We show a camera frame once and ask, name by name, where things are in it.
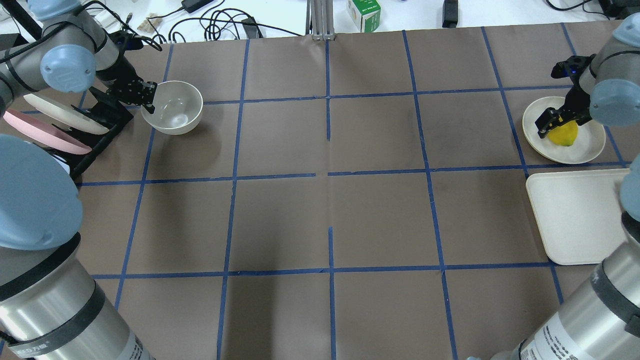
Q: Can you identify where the white ceramic bowl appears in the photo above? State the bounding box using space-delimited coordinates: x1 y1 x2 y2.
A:
141 80 204 136

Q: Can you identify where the aluminium frame post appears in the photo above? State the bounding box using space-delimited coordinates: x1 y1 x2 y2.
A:
306 0 335 41

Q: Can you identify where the pink plate in rack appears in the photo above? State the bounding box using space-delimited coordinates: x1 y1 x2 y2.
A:
3 109 92 155

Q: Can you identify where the yellow lemon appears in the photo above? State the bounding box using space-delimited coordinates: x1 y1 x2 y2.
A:
546 121 579 147

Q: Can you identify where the black dish rack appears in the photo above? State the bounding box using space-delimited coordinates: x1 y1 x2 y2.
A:
62 86 134 180

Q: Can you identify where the green white carton box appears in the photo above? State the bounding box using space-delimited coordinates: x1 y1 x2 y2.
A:
346 0 382 33

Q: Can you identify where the black power adapter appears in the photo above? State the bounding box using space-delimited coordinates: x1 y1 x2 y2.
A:
181 0 214 14

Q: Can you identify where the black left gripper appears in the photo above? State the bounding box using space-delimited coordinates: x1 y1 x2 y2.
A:
102 64 158 114

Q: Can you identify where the black device on table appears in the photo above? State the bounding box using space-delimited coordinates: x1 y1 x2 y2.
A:
441 0 459 28

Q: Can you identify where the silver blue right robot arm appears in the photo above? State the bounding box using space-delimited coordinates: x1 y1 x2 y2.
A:
493 13 640 360

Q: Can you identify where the cream plate in rack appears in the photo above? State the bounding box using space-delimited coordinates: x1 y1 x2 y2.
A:
23 93 110 135

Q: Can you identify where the white rectangular tray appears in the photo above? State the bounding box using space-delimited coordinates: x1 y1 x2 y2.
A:
525 169 630 265

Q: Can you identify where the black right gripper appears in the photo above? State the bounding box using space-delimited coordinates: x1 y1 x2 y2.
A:
535 88 593 139

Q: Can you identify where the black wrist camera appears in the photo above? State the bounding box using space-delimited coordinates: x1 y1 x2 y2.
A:
550 54 596 79

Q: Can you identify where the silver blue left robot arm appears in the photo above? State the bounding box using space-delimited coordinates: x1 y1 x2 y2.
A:
1 0 158 360

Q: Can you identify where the black cable bundle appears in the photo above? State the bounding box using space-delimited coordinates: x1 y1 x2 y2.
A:
150 7 303 45

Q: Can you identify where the cream round plate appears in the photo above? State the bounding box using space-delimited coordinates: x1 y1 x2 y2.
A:
522 96 606 165

